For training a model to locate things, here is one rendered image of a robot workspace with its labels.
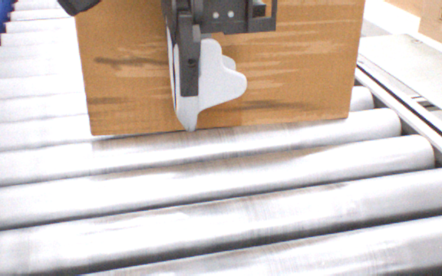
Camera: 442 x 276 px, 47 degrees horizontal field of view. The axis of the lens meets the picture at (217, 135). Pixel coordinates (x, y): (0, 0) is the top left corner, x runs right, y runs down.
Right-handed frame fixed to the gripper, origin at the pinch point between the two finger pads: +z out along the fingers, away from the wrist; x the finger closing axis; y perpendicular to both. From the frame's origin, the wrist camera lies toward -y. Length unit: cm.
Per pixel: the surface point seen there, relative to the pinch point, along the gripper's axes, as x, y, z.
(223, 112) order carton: 7.6, 5.8, 3.9
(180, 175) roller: -0.3, -0.4, 5.9
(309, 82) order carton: 6.8, 15.1, 1.0
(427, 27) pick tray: 30, 45, 4
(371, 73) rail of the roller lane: 18.6, 29.5, 6.3
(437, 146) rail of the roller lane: -0.5, 27.1, 6.5
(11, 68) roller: 31.7, -19.2, 6.1
